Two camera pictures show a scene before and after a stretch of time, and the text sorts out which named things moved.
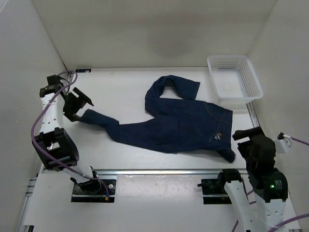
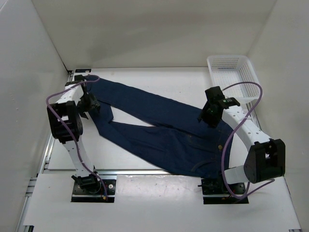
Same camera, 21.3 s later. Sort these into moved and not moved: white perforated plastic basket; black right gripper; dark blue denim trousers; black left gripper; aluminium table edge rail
Moved: black left gripper; black right gripper; dark blue denim trousers
Not moved: white perforated plastic basket; aluminium table edge rail
